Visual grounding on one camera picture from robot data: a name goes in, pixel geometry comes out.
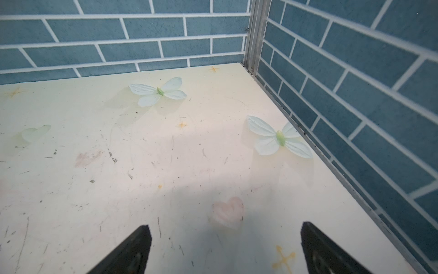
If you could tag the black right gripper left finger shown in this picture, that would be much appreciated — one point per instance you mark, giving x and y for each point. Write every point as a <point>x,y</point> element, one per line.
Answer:
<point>129,257</point>

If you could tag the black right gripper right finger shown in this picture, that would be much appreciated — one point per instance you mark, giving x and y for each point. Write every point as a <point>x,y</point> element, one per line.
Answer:
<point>324,256</point>

